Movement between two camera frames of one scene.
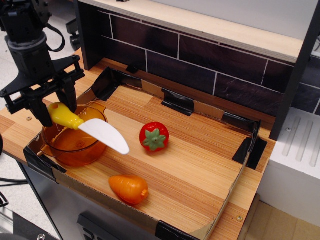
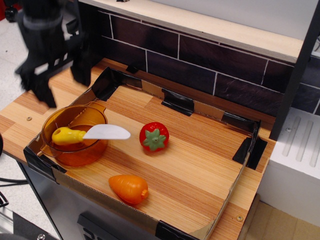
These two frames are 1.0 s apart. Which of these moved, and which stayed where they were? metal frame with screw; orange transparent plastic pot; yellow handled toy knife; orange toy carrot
Moved: yellow handled toy knife
Stayed: orange transparent plastic pot; orange toy carrot; metal frame with screw
